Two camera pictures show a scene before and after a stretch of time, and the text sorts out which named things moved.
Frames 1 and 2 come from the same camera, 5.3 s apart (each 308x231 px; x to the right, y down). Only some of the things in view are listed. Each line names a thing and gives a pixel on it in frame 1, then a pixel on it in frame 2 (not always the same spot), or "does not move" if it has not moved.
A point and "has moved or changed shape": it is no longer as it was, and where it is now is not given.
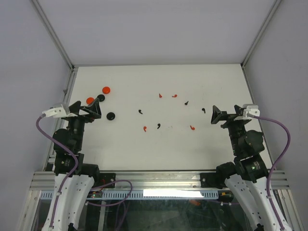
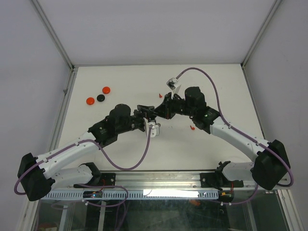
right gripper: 218,115 to 164,110
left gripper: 93,109 to 144,113
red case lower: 89,100 does not move
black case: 110,116 has moved or changed shape
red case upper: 106,90 does not move
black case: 101,97 does not move
